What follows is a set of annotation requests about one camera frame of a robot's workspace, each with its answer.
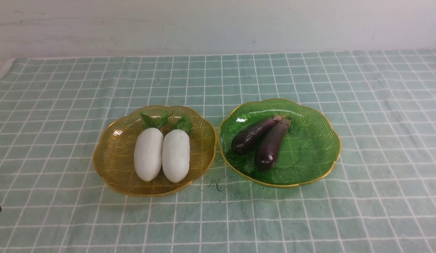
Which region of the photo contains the white radish with leaves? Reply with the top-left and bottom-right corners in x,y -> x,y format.
133,111 -> 172,182
162,115 -> 192,183

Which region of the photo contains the purple eggplant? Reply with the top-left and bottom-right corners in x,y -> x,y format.
255,118 -> 291,171
231,115 -> 286,155

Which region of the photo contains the yellow transparent plastic plate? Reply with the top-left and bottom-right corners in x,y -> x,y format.
92,105 -> 217,197

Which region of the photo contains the green transparent plastic plate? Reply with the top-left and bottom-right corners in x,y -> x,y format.
218,98 -> 341,188

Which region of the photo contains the green checkered tablecloth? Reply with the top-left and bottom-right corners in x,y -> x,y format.
0,49 -> 436,253

